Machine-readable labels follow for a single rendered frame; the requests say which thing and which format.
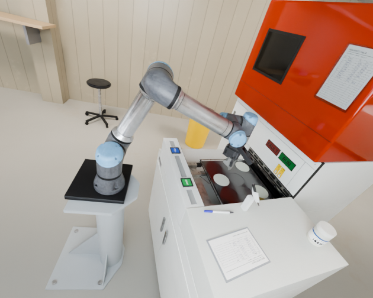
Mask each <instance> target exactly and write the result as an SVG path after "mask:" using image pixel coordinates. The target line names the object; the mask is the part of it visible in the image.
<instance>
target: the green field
mask: <svg viewBox="0 0 373 298"><path fill-rule="evenodd" d="M279 159H280V160H281V161H282V162H283V163H284V164H285V165H286V166H287V167H288V168H289V169H290V170H292V169H293V168H294V166H295V165H294V164H293V163H292V162H291V161H290V160H289V159H288V158H287V157H286V156H285V155H284V154H283V153H281V155H280V156H279Z"/></svg>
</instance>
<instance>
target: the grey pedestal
mask: <svg viewBox="0 0 373 298"><path fill-rule="evenodd" d="M139 186H140V183H139V182H138V180H137V179H136V178H135V177H134V176H133V175H132V174H131V176H130V181H129V184H128V189H127V193H126V198H125V201H124V204H118V203H104V202H90V201H82V200H68V202H67V204H66V206H65V208H64V210H63V212H64V213H79V214H88V215H96V221H97V228H90V227H78V226H73V228H72V230H71V232H70V235H69V237H68V239H67V241H66V243H65V246H64V248H63V250H62V253H61V255H60V257H59V259H58V261H57V263H56V266H55V268H54V270H53V272H52V274H51V277H50V279H49V281H48V283H47V286H46V288H45V290H103V289H104V288H105V287H106V285H107V284H108V283H109V281H110V280H111V279H112V277H113V276H114V274H115V273H116V272H117V270H118V269H119V268H120V266H121V265H122V261H123V255H124V249H125V248H124V245H123V229H124V208H125V207H126V206H127V205H129V204H130V203H132V202H134V201H135V200H136V199H137V196H138V192H139Z"/></svg>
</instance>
